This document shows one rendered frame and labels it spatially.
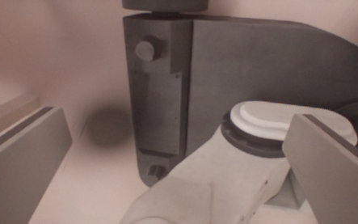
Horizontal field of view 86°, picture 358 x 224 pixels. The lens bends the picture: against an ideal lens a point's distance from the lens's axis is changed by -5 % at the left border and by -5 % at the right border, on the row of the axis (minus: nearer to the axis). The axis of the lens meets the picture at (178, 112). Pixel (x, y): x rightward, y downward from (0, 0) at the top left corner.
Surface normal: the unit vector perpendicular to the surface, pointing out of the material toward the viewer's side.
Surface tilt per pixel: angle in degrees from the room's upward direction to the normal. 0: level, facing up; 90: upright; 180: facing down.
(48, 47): 0
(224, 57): 0
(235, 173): 90
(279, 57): 0
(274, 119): 90
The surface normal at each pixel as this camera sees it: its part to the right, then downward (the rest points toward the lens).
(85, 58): -0.21, 0.49
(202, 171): 0.03, -0.86
